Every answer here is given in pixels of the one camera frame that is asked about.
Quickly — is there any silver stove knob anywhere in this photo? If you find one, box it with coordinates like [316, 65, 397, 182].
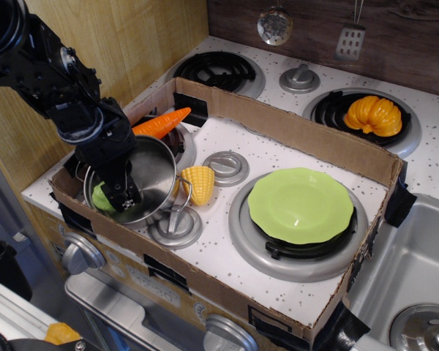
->
[279, 64, 320, 94]
[203, 151, 249, 187]
[149, 207, 203, 250]

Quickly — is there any left oven front knob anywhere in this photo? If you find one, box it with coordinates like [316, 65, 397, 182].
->
[62, 233, 106, 275]

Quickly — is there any hanging metal skimmer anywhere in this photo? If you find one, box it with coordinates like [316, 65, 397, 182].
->
[257, 1, 293, 46]

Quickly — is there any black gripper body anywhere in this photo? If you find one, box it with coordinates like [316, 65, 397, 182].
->
[75, 97, 136, 186]

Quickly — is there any silver oven door handle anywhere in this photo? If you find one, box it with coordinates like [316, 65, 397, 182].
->
[64, 273, 176, 351]

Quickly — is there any silver metal pot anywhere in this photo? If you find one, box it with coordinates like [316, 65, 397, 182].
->
[83, 135, 192, 225]

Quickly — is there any yellow toy on floor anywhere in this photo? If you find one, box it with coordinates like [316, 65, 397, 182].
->
[44, 322, 81, 345]

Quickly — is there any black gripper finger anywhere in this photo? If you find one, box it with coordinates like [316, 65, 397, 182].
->
[101, 178, 142, 212]

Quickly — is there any silver back stove knob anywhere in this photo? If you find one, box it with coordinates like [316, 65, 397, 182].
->
[279, 64, 320, 94]

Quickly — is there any silver sink drain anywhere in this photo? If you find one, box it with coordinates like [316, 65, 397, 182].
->
[389, 303, 439, 350]

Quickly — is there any yellow toy corn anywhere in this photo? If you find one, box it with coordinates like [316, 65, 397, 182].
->
[176, 165, 215, 206]

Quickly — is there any front right stove burner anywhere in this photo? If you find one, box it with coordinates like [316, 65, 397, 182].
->
[228, 173, 368, 282]

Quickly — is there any silver front stove knob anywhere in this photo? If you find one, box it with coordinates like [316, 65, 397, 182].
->
[149, 207, 203, 250]

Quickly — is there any brown cardboard fence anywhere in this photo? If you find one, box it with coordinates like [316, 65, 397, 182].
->
[50, 78, 409, 350]

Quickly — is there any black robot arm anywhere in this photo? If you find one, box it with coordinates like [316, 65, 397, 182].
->
[0, 1, 142, 212]

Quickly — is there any stove burner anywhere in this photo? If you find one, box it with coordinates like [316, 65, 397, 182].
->
[228, 173, 368, 282]
[303, 88, 421, 158]
[161, 124, 196, 173]
[165, 51, 266, 99]

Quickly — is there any front left stove burner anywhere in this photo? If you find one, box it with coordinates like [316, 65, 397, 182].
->
[161, 124, 196, 173]

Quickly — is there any green plastic plate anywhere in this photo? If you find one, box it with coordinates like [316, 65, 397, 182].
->
[247, 167, 354, 245]

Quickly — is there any silver sink basin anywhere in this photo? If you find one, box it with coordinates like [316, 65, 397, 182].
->
[348, 195, 439, 350]

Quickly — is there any orange toy carrot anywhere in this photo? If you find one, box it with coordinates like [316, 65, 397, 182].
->
[132, 107, 192, 139]

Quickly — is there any orange toy pumpkin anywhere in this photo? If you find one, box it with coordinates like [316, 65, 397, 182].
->
[344, 95, 402, 137]

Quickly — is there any silver centre stove knob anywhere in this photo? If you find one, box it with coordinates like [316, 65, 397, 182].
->
[203, 151, 249, 187]

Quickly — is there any right oven front knob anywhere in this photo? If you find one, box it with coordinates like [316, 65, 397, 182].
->
[203, 314, 259, 351]

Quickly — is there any oven knob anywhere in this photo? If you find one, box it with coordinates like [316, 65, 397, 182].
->
[203, 314, 259, 351]
[62, 233, 106, 275]

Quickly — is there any back right stove burner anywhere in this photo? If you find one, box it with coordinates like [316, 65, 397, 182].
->
[303, 88, 421, 158]

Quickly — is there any green toy broccoli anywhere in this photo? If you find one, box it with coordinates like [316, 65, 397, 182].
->
[91, 181, 116, 212]

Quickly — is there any hanging metal spatula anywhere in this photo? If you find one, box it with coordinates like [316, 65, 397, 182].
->
[334, 0, 366, 61]

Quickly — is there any back left stove burner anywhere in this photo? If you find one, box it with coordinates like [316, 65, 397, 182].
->
[165, 51, 266, 99]

